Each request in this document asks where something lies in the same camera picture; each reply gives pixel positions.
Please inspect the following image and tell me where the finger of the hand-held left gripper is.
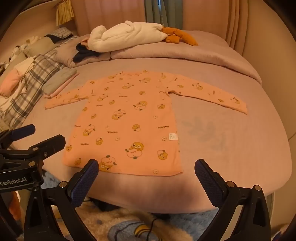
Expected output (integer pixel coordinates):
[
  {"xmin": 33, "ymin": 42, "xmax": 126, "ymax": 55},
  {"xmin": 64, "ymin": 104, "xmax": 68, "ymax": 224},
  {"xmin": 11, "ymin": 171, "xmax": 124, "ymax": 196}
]
[
  {"xmin": 28, "ymin": 135, "xmax": 66, "ymax": 163},
  {"xmin": 0, "ymin": 124, "xmax": 36, "ymax": 149}
]

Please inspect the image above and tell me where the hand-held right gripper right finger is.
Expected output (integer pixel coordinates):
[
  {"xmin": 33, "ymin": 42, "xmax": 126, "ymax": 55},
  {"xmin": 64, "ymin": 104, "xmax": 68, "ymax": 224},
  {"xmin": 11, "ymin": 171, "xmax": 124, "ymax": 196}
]
[{"xmin": 194, "ymin": 159, "xmax": 271, "ymax": 241}]

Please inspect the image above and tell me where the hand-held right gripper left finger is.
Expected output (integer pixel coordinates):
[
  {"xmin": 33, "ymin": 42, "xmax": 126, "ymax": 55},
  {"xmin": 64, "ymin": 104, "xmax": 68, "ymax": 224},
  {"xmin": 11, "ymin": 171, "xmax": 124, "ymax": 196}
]
[{"xmin": 24, "ymin": 159, "xmax": 100, "ymax": 241}]

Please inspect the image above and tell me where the orange printed shirt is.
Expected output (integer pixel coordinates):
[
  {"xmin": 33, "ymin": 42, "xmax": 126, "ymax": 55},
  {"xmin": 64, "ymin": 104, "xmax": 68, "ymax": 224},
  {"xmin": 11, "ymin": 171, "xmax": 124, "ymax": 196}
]
[{"xmin": 44, "ymin": 70, "xmax": 248, "ymax": 177}]

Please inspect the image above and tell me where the pink bed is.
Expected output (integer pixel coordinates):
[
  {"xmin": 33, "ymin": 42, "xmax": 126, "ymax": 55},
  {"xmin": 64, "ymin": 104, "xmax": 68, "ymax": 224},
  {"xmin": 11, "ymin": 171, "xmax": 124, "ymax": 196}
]
[{"xmin": 0, "ymin": 30, "xmax": 292, "ymax": 212}]

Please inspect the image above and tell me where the pink and white pillow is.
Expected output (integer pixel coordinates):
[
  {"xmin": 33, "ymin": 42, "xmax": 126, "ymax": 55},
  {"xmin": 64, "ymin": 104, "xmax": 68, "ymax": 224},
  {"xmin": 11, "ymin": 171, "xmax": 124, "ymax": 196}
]
[{"xmin": 0, "ymin": 57, "xmax": 35, "ymax": 96}]

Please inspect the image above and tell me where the pink folded cloth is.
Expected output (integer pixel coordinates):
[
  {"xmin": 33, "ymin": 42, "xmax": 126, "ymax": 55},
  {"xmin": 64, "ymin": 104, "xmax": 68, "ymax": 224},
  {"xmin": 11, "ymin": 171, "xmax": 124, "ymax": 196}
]
[{"xmin": 44, "ymin": 74, "xmax": 80, "ymax": 98}]

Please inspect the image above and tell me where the grey folded cloth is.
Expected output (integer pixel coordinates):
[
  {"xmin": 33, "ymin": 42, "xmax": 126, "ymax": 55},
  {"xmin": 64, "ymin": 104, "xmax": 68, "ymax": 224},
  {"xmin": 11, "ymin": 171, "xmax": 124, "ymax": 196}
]
[{"xmin": 43, "ymin": 69, "xmax": 78, "ymax": 95}]

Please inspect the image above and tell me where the beige pillow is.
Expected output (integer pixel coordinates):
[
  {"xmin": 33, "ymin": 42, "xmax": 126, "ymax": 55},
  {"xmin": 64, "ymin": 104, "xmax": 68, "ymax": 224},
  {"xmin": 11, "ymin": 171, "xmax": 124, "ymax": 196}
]
[{"xmin": 23, "ymin": 35, "xmax": 59, "ymax": 57}]

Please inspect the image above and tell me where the dark clothing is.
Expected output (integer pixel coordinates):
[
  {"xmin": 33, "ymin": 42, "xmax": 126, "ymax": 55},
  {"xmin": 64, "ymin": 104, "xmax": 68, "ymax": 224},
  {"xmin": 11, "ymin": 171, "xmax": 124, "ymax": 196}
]
[{"xmin": 73, "ymin": 43, "xmax": 100, "ymax": 62}]

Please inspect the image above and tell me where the dark plaid folded cloth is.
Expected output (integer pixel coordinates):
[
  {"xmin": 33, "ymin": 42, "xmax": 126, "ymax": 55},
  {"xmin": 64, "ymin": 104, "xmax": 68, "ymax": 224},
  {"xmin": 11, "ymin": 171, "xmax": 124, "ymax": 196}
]
[{"xmin": 46, "ymin": 27, "xmax": 74, "ymax": 44}]

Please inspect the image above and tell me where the pink curtain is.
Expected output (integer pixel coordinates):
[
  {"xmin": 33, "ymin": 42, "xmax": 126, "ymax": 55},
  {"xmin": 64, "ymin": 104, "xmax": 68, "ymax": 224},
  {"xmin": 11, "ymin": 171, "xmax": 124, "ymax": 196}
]
[
  {"xmin": 180, "ymin": 0, "xmax": 278, "ymax": 61},
  {"xmin": 72, "ymin": 0, "xmax": 148, "ymax": 37}
]

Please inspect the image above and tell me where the teal curtain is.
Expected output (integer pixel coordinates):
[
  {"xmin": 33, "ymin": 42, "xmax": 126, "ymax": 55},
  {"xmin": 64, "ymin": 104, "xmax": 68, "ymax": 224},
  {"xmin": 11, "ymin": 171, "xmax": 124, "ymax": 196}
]
[{"xmin": 144, "ymin": 0, "xmax": 184, "ymax": 30}]

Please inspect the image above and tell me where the black cable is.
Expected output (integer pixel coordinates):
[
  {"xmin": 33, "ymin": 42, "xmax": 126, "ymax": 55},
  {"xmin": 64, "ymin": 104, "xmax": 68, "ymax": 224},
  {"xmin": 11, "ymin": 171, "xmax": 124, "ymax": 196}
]
[{"xmin": 144, "ymin": 213, "xmax": 160, "ymax": 241}]

